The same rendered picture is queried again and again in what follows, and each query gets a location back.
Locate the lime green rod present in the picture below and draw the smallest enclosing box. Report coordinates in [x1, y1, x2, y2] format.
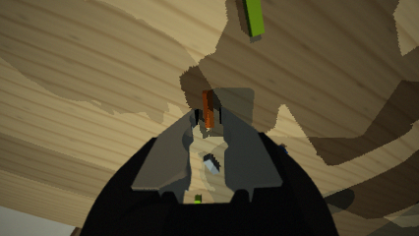
[243, 0, 265, 37]
[195, 195, 201, 204]

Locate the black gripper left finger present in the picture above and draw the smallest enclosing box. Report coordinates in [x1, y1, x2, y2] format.
[80, 108, 199, 236]

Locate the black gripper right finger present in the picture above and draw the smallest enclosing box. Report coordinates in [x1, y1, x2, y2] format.
[219, 107, 339, 236]

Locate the grey rectangular block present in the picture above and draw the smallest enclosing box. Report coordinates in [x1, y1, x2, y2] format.
[204, 154, 219, 175]

